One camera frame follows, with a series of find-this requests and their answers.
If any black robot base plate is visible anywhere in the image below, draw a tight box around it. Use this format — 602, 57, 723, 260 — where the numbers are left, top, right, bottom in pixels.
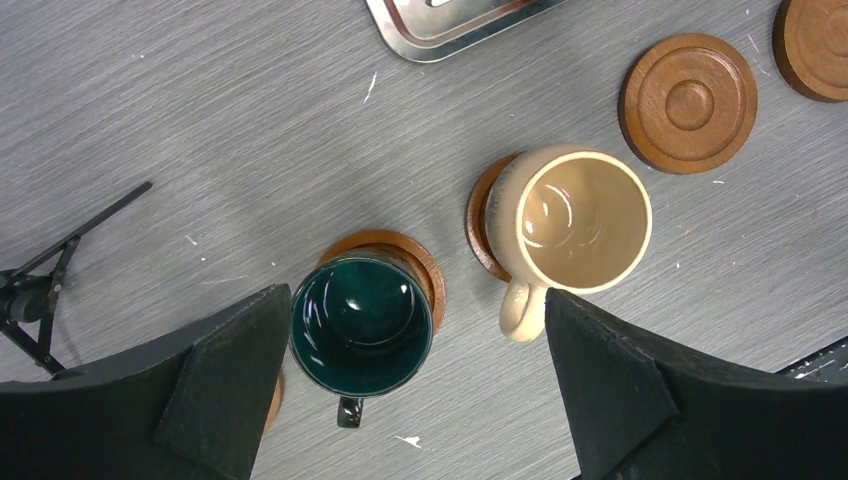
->
778, 337, 847, 385

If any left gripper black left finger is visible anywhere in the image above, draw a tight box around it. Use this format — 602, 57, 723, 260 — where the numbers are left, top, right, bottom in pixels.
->
1, 284, 291, 479

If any dark green mug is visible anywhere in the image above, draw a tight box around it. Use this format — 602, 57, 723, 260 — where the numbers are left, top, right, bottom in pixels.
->
290, 247, 435, 429

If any metal tray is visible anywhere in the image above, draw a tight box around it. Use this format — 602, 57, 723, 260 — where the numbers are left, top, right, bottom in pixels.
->
365, 0, 564, 64

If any orange brown coaster front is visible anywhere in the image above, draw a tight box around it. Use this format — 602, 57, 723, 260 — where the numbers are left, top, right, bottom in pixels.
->
772, 0, 847, 103

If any beige mug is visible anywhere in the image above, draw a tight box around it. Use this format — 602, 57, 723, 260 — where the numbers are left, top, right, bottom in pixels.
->
485, 145, 653, 343

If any orange brown coaster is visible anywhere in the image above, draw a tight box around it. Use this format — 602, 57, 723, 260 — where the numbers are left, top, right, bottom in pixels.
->
263, 371, 284, 434
772, 0, 847, 103

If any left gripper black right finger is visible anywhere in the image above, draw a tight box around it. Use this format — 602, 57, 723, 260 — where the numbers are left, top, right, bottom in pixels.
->
545, 289, 847, 479

